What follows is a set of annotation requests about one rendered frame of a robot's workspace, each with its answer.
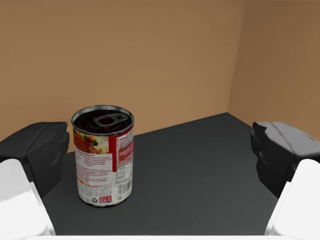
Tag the red and white can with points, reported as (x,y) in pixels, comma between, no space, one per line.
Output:
(102,165)

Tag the tall board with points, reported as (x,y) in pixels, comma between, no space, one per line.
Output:
(150,62)

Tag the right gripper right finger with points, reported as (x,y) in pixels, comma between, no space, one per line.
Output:
(280,155)

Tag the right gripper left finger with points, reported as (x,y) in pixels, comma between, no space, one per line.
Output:
(37,155)

